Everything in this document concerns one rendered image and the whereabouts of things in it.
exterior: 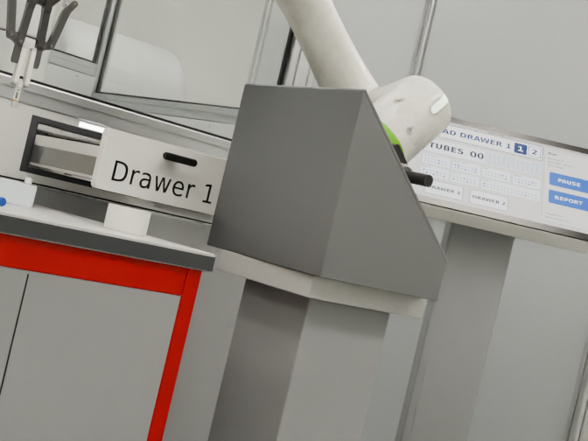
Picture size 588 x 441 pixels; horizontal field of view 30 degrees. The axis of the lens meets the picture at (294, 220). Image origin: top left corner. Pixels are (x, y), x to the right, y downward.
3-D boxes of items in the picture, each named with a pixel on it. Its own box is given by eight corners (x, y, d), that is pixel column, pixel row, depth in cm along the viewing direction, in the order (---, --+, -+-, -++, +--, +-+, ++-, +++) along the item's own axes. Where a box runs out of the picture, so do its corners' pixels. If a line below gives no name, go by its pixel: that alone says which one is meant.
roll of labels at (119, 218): (150, 237, 181) (155, 213, 181) (139, 236, 174) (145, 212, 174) (109, 227, 182) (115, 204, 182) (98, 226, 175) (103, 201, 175)
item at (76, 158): (209, 206, 214) (216, 176, 214) (99, 180, 197) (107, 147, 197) (101, 181, 244) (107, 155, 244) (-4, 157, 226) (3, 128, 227)
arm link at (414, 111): (359, 181, 218) (422, 127, 226) (405, 178, 204) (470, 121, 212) (325, 127, 214) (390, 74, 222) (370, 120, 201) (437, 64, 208)
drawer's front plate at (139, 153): (219, 217, 214) (232, 162, 214) (94, 187, 194) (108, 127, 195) (213, 215, 215) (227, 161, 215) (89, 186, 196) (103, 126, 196)
